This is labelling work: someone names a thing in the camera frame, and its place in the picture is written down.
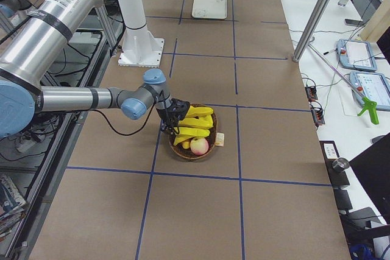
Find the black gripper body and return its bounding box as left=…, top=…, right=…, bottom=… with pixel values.
left=160, top=98, right=190, bottom=134

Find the bright yellow-green banana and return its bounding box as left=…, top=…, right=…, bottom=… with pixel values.
left=175, top=127, right=210, bottom=138

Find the small yellow banana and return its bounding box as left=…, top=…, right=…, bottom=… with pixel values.
left=173, top=135, right=191, bottom=146

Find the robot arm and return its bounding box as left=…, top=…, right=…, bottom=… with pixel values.
left=1, top=0, right=190, bottom=138

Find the brown wicker basket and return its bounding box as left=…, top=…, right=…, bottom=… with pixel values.
left=168, top=104, right=218, bottom=161

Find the yellow pear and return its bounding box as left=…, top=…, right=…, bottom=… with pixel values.
left=182, top=141, right=190, bottom=149

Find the pink white apple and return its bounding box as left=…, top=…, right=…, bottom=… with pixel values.
left=190, top=138, right=209, bottom=155

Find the paper price tag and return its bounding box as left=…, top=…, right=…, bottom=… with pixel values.
left=214, top=132, right=225, bottom=147

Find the white bear tray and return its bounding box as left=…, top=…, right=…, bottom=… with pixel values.
left=191, top=0, right=227, bottom=19

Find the metal cylinder weight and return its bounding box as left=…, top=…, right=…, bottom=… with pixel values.
left=331, top=157, right=350, bottom=174

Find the stack of books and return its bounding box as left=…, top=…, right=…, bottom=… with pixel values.
left=1, top=174, right=27, bottom=241

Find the upper teach pendant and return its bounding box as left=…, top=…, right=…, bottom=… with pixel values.
left=336, top=39, right=377, bottom=72

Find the teach pendant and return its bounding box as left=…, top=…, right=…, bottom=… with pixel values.
left=349, top=71, right=389, bottom=111
left=336, top=39, right=377, bottom=72

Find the smartphone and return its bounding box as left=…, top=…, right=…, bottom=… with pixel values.
left=344, top=18, right=365, bottom=27

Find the lower teach pendant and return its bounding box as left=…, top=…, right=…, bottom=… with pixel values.
left=349, top=71, right=389, bottom=111

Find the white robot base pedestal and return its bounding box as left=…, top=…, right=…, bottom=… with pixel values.
left=118, top=0, right=165, bottom=68

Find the green handled reacher grabber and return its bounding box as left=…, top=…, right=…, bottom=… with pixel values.
left=308, top=43, right=379, bottom=125

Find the aluminium frame post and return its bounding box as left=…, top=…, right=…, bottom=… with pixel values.
left=292, top=0, right=329, bottom=62

